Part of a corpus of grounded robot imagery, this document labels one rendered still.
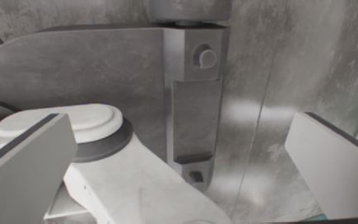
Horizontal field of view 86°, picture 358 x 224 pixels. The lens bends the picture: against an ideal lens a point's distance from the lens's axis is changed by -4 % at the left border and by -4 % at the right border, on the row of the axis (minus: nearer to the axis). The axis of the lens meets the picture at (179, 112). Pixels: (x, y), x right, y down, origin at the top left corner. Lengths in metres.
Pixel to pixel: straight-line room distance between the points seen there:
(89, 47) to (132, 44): 0.09
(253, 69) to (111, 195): 0.62
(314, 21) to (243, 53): 0.28
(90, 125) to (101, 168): 0.07
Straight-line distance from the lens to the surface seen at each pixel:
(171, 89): 0.47
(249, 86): 0.79
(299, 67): 0.89
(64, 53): 0.47
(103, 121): 0.35
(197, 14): 0.43
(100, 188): 0.31
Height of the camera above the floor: 0.61
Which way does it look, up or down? 59 degrees down
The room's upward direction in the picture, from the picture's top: 154 degrees clockwise
